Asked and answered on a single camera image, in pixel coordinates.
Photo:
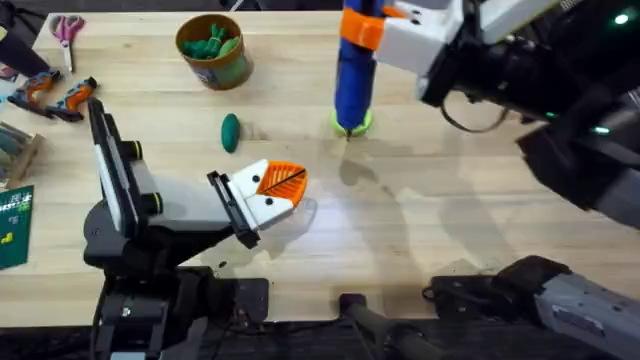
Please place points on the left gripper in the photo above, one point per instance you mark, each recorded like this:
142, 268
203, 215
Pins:
190, 205

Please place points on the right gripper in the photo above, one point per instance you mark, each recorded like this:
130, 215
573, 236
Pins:
500, 70

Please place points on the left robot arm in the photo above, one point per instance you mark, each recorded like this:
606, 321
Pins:
145, 310

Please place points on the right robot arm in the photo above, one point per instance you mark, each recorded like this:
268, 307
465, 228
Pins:
575, 165

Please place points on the green oval toy vegetable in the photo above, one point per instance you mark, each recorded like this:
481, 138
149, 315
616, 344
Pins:
230, 132

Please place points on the brown tub of green toys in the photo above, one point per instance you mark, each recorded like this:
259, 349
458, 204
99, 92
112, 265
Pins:
225, 67

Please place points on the black upright wrist plate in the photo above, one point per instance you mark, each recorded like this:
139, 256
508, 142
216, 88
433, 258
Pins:
112, 165

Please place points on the black stand pole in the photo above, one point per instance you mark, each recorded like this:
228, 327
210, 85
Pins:
380, 325

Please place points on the orange and black pliers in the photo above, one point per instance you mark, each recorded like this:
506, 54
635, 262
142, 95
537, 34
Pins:
32, 90
72, 102

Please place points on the green board with blocks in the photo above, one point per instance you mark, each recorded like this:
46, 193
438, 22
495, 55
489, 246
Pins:
15, 225

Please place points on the wooden box of tools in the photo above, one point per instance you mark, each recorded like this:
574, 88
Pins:
15, 155

